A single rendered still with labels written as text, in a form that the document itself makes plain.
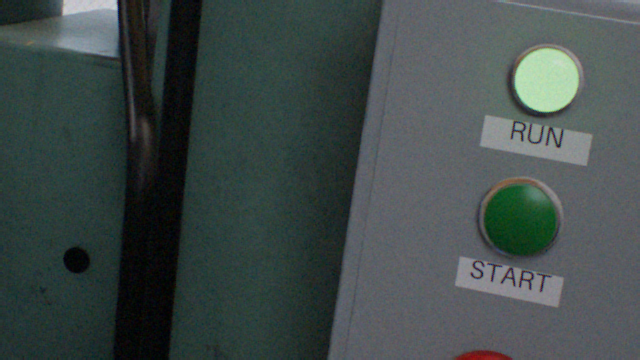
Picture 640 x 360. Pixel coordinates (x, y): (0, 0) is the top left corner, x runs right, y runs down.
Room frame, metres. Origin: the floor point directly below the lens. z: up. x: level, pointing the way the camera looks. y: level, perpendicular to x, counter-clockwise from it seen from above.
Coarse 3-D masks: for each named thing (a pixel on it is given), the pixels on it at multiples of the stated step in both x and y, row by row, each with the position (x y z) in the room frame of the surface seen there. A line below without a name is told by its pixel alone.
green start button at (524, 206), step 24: (504, 192) 0.33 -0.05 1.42; (528, 192) 0.33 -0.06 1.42; (552, 192) 0.33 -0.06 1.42; (480, 216) 0.34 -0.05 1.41; (504, 216) 0.33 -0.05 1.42; (528, 216) 0.33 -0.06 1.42; (552, 216) 0.33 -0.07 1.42; (504, 240) 0.33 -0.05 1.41; (528, 240) 0.33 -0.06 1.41; (552, 240) 0.33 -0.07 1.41
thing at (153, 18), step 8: (152, 0) 0.46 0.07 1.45; (152, 8) 0.46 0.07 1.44; (152, 16) 0.46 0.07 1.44; (152, 24) 0.46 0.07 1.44; (152, 32) 0.46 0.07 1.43; (152, 40) 0.46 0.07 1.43; (152, 48) 0.46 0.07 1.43; (152, 56) 0.46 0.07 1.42; (152, 64) 0.46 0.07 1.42; (152, 72) 0.46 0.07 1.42; (112, 352) 0.46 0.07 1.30
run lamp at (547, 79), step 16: (528, 48) 0.33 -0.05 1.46; (544, 48) 0.33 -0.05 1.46; (560, 48) 0.33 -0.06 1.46; (528, 64) 0.33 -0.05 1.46; (544, 64) 0.33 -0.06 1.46; (560, 64) 0.33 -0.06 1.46; (576, 64) 0.33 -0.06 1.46; (512, 80) 0.33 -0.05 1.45; (528, 80) 0.33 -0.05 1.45; (544, 80) 0.33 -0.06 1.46; (560, 80) 0.33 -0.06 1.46; (576, 80) 0.33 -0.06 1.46; (528, 96) 0.33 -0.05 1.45; (544, 96) 0.33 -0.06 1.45; (560, 96) 0.33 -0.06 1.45; (576, 96) 0.33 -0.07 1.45; (544, 112) 0.33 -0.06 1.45; (560, 112) 0.33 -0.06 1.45
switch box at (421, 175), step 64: (384, 0) 0.35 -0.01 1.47; (448, 0) 0.34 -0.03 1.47; (512, 0) 0.34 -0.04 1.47; (576, 0) 0.34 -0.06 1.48; (384, 64) 0.35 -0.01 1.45; (448, 64) 0.34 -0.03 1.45; (512, 64) 0.34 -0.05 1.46; (384, 128) 0.34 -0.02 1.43; (448, 128) 0.34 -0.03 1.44; (576, 128) 0.33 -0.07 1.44; (384, 192) 0.34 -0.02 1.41; (448, 192) 0.34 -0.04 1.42; (576, 192) 0.33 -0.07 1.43; (384, 256) 0.34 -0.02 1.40; (448, 256) 0.34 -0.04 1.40; (576, 256) 0.33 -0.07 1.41; (384, 320) 0.34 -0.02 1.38; (448, 320) 0.34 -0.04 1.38; (512, 320) 0.33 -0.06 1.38; (576, 320) 0.33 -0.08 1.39
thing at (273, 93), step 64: (256, 0) 0.42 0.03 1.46; (320, 0) 0.41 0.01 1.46; (256, 64) 0.42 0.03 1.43; (320, 64) 0.41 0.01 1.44; (192, 128) 0.42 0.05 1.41; (256, 128) 0.41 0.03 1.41; (320, 128) 0.41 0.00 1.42; (192, 192) 0.42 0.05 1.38; (256, 192) 0.41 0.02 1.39; (320, 192) 0.41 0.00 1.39; (192, 256) 0.42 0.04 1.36; (256, 256) 0.41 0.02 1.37; (320, 256) 0.41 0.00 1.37; (192, 320) 0.42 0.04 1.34; (256, 320) 0.41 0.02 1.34; (320, 320) 0.41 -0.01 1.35
